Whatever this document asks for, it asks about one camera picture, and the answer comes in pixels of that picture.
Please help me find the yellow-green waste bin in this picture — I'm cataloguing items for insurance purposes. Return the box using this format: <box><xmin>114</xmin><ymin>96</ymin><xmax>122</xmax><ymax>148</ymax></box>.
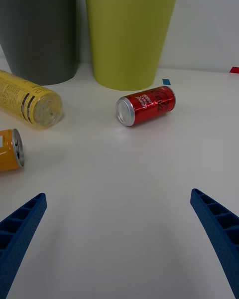
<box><xmin>83</xmin><ymin>0</ymin><xmax>182</xmax><ymax>91</ymax></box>

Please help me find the yellow label plastic bottle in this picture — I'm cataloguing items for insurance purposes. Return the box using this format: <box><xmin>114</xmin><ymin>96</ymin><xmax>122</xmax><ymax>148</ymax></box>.
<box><xmin>0</xmin><ymin>69</ymin><xmax>63</xmax><ymax>131</ymax></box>

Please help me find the red drink can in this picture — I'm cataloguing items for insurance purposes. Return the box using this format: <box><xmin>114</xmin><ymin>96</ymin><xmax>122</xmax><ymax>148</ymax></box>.
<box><xmin>115</xmin><ymin>85</ymin><xmax>176</xmax><ymax>127</ymax></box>

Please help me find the grey waste bin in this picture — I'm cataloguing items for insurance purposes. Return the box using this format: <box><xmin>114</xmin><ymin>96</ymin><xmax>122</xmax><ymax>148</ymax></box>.
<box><xmin>0</xmin><ymin>0</ymin><xmax>81</xmax><ymax>86</ymax></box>

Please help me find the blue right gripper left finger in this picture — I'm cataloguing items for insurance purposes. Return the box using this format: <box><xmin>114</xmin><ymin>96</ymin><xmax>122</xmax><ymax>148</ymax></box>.
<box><xmin>0</xmin><ymin>192</ymin><xmax>48</xmax><ymax>299</ymax></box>

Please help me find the orange drink can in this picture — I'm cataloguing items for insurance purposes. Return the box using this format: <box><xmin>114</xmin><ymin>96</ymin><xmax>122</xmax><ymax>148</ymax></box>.
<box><xmin>0</xmin><ymin>128</ymin><xmax>25</xmax><ymax>172</ymax></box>

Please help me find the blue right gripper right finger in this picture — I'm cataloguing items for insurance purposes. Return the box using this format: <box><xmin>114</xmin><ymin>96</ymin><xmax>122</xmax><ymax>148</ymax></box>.
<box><xmin>190</xmin><ymin>188</ymin><xmax>239</xmax><ymax>299</ymax></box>

